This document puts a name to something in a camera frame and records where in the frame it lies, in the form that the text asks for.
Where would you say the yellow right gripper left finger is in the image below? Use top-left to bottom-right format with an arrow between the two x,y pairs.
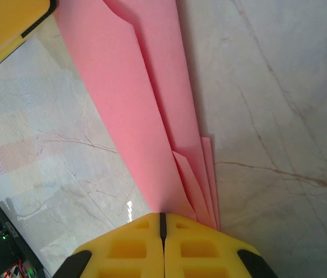
53,213 -> 164,278

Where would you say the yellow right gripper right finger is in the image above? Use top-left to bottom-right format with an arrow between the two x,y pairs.
163,213 -> 278,278

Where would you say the pink paper sheet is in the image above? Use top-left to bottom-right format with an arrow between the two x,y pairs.
53,0 -> 221,232

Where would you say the circuit board with green LED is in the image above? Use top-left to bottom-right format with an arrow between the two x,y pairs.
5,259 -> 38,278

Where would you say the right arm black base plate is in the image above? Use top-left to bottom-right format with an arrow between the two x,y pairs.
0,196 -> 46,278

